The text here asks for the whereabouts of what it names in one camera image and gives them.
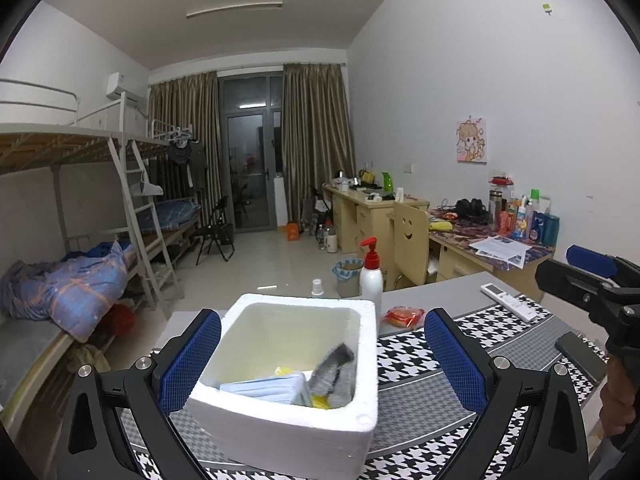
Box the white foam box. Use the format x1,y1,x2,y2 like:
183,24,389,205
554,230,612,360
184,293,378,476

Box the white air conditioner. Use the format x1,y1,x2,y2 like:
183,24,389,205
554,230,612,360
105,72,151,106

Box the white bunk bed blue mattress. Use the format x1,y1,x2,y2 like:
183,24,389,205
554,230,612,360
122,117,206,261

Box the beige cloth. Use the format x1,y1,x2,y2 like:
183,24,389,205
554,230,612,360
67,344,111,373

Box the cartoon wall poster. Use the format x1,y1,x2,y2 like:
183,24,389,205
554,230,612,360
455,116,488,164

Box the white pump bottle red cap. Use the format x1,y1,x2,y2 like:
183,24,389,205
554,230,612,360
360,237,384,318

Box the dark phone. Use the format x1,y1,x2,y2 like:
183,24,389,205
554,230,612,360
555,332,608,385

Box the brown curtain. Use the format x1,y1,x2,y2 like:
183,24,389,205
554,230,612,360
148,71,223,231
281,62,357,233

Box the yellow sponge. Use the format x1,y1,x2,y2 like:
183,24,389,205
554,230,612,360
272,366,333,410

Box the glass balcony door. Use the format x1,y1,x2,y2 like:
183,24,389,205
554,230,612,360
218,74,285,233

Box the houndstooth table mat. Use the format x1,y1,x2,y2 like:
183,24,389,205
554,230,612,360
117,305,608,480

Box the blue checked blanket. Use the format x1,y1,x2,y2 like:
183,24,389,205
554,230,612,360
0,240,138,343

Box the blue face mask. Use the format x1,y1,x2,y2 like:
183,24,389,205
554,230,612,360
220,371,312,406

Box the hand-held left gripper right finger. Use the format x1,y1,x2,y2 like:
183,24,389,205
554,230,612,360
422,307,591,480

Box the wooden desk patterned cover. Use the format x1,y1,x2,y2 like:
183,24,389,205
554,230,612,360
427,210,557,283

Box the wooden desk with drawers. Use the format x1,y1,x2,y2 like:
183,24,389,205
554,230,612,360
322,182,430,256

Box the hanging dark clothes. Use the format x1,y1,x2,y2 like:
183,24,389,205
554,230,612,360
167,141,208,191

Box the white printed papers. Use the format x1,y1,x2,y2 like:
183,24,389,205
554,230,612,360
469,235,533,267

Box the ceiling tube light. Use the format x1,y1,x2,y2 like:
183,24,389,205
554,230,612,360
186,1,283,20

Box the grey trash bin blue bag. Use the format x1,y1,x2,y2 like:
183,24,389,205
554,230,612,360
332,257,365,298

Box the person's right hand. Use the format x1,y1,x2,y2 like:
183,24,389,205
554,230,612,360
599,354,640,453

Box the group of toiletry bottles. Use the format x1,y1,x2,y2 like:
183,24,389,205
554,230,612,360
487,175,561,247

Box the black folding cart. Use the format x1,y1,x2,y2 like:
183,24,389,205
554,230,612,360
300,187,336,251

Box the red snack packet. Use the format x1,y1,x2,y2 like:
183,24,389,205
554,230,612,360
382,306,426,332

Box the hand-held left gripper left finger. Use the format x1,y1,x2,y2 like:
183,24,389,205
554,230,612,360
57,308,222,480

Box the white remote control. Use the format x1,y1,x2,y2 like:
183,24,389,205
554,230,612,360
481,282,543,323

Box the white bunk bed wooden slats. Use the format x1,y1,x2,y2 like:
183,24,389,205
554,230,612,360
0,78,186,441

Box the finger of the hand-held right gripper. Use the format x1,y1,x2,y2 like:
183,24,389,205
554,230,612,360
535,258,618,313
566,245,640,288

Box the grey sock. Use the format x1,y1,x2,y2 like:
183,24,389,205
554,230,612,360
306,342,357,409

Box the red bag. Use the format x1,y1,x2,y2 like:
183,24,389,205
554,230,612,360
107,304,136,336

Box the black headphones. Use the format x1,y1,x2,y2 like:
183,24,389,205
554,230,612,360
454,198,488,221

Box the wooden chair smiley cutout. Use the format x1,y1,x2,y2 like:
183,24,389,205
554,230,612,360
387,201,431,291

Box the black folding chair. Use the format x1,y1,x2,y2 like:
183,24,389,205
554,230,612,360
195,195,236,266

